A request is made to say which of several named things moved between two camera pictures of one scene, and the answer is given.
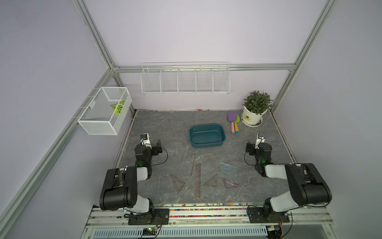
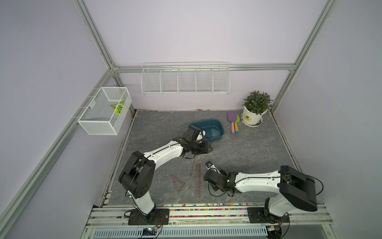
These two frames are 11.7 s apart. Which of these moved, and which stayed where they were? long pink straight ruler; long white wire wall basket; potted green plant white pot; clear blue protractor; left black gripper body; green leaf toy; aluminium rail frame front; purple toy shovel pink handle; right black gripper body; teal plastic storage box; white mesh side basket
Moved: left black gripper body; clear blue protractor; right black gripper body; teal plastic storage box
Stayed: green leaf toy; white mesh side basket; aluminium rail frame front; purple toy shovel pink handle; long white wire wall basket; long pink straight ruler; potted green plant white pot
